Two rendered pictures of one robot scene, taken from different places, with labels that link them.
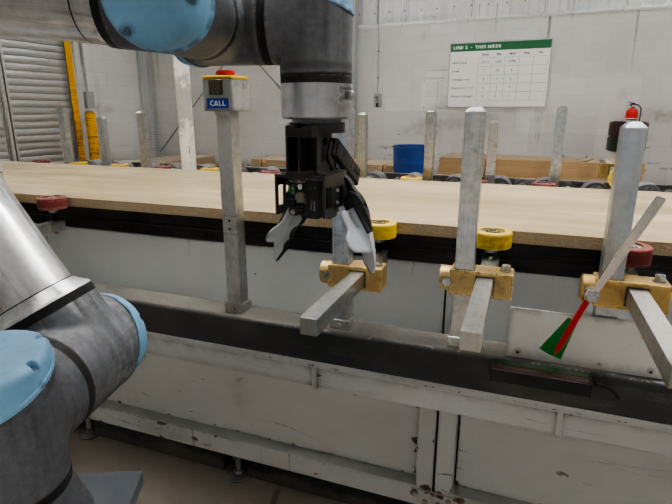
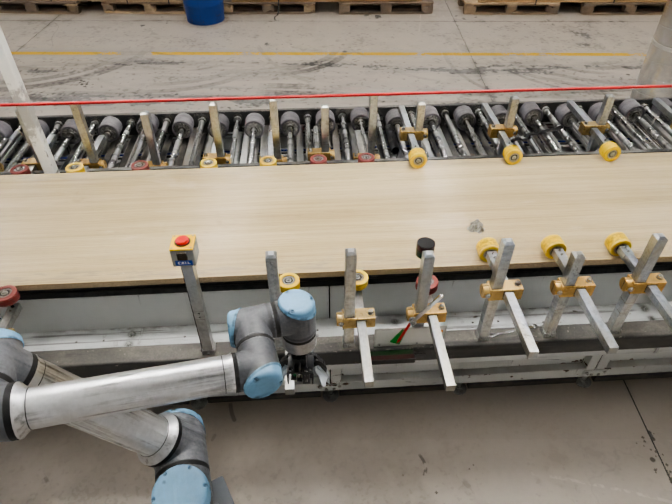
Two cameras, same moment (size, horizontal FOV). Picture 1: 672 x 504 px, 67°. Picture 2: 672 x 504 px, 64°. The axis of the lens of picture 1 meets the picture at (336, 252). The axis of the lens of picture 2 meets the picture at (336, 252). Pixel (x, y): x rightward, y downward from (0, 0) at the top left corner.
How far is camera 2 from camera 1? 117 cm
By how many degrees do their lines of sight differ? 33
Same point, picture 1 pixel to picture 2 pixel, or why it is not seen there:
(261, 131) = not seen: outside the picture
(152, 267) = (108, 314)
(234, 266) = (205, 333)
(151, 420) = not seen: hidden behind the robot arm
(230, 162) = (195, 286)
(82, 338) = (194, 450)
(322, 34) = (307, 329)
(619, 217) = (423, 290)
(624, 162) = (425, 270)
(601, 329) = (417, 331)
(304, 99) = (300, 350)
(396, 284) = not seen: hidden behind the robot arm
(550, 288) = (388, 288)
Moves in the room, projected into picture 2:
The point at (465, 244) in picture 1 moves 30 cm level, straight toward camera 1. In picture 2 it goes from (349, 307) to (367, 381)
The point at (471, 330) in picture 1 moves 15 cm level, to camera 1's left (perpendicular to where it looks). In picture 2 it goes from (369, 380) to (325, 397)
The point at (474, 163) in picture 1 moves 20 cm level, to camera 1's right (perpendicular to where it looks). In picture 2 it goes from (352, 276) to (406, 259)
